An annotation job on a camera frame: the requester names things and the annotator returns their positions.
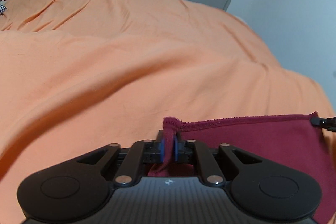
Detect orange blanket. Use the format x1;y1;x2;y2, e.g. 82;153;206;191
0;0;336;224

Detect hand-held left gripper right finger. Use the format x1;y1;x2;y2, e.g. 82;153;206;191
172;133;263;186

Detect maroon long-sleeve sweater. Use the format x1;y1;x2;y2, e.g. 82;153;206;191
147;112;332;224

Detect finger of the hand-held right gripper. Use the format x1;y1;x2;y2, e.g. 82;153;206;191
310;116;336;133

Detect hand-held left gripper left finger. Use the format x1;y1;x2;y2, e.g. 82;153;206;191
77;130;166;186

